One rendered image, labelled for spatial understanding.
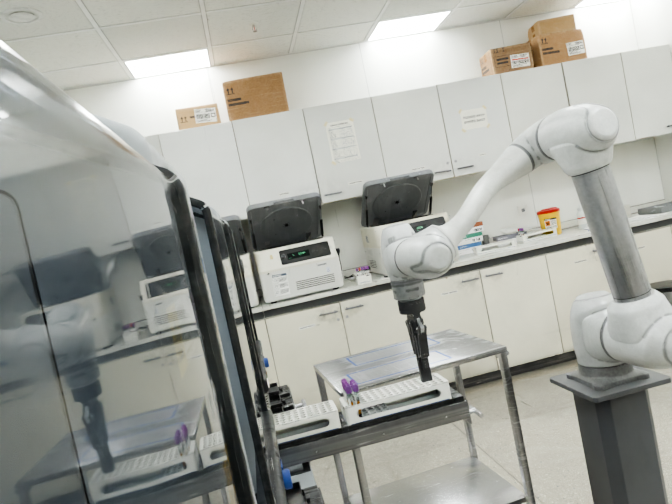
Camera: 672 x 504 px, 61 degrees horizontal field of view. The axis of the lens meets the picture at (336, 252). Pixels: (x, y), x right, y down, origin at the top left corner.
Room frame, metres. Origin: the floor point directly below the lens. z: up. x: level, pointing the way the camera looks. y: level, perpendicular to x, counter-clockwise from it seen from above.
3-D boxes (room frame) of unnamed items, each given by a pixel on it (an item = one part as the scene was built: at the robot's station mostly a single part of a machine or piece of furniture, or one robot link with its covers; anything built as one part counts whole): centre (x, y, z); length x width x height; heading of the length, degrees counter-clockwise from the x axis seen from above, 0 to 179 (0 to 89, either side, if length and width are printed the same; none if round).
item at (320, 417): (1.53, 0.23, 0.83); 0.30 x 0.10 x 0.06; 99
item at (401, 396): (1.57, -0.08, 0.83); 0.30 x 0.10 x 0.06; 99
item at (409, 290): (1.59, -0.18, 1.13); 0.09 x 0.09 x 0.06
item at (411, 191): (4.28, -0.54, 1.25); 0.62 x 0.56 x 0.69; 8
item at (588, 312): (1.77, -0.76, 0.87); 0.18 x 0.16 x 0.22; 15
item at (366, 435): (1.55, 0.06, 0.78); 0.73 x 0.14 x 0.09; 99
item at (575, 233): (4.28, -0.59, 0.89); 4.75 x 0.65 x 0.03; 99
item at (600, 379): (1.80, -0.75, 0.73); 0.22 x 0.18 x 0.06; 9
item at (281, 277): (4.15, 0.31, 1.24); 0.62 x 0.56 x 0.69; 9
